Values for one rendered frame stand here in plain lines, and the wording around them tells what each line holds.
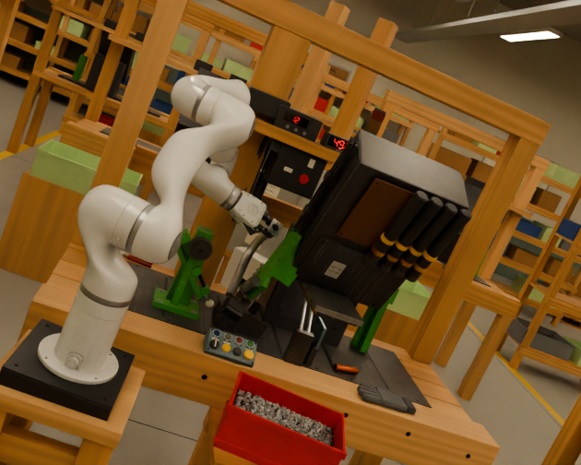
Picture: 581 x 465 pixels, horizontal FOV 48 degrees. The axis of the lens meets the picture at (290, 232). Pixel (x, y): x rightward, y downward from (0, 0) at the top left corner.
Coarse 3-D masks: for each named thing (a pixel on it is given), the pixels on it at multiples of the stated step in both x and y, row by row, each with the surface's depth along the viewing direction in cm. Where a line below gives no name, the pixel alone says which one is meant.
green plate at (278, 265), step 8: (296, 232) 207; (288, 240) 209; (296, 240) 203; (280, 248) 211; (288, 248) 204; (296, 248) 205; (272, 256) 213; (280, 256) 205; (288, 256) 205; (272, 264) 208; (280, 264) 204; (288, 264) 206; (264, 272) 210; (272, 272) 205; (280, 272) 206; (288, 272) 207; (280, 280) 207; (288, 280) 207
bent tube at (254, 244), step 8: (272, 224) 212; (280, 224) 214; (272, 232) 211; (256, 240) 219; (264, 240) 218; (248, 248) 220; (256, 248) 220; (248, 256) 218; (240, 264) 216; (240, 272) 214; (232, 280) 212; (240, 280) 213; (232, 288) 210; (232, 296) 210
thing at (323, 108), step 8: (256, 56) 1083; (328, 88) 1112; (336, 88) 1113; (328, 96) 1158; (344, 96) 1114; (320, 104) 1122; (328, 104) 1119; (368, 104) 1126; (320, 112) 1121; (328, 112) 1122; (336, 112) 1129; (328, 120) 1122; (360, 120) 1136; (392, 120) 1132; (400, 120) 1134; (360, 128) 1135; (400, 128) 1185; (408, 128) 1143; (320, 136) 1136; (384, 136) 1148; (392, 136) 1150; (400, 144) 1149
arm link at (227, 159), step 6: (228, 150) 190; (234, 150) 192; (210, 156) 193; (216, 156) 191; (222, 156) 191; (228, 156) 192; (234, 156) 205; (210, 162) 209; (216, 162) 194; (222, 162) 194; (228, 162) 208; (234, 162) 209; (228, 168) 209
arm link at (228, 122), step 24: (216, 96) 160; (216, 120) 159; (240, 120) 158; (168, 144) 152; (192, 144) 152; (216, 144) 157; (240, 144) 163; (168, 168) 148; (192, 168) 152; (168, 192) 145; (144, 216) 139; (168, 216) 141; (144, 240) 138; (168, 240) 140
